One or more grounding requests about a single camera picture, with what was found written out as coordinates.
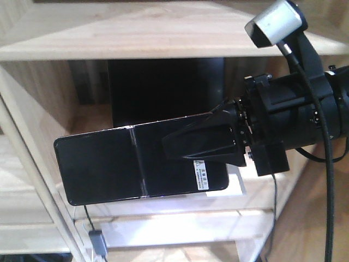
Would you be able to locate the black foldable smartphone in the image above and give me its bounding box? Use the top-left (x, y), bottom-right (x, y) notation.
top-left (53, 115), bottom-right (229, 206)

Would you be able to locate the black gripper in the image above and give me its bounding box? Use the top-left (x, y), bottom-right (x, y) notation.
top-left (162, 73), bottom-right (341, 176)

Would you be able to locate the black camera cable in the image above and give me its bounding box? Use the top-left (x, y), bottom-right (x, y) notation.
top-left (278, 40), bottom-right (349, 262)

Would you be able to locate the grey usb adapter dongle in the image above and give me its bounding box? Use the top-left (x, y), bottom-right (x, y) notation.
top-left (88, 230), bottom-right (107, 258)

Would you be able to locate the light wooden desk shelf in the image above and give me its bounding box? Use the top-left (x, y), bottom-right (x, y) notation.
top-left (0, 0), bottom-right (349, 262)

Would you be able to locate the black laptop cable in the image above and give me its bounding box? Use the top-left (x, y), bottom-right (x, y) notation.
top-left (83, 204), bottom-right (96, 233)

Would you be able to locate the silver laptop computer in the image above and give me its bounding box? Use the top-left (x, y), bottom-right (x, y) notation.
top-left (106, 57), bottom-right (246, 198)

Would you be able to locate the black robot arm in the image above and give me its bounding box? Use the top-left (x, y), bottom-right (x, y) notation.
top-left (162, 31), bottom-right (348, 176)

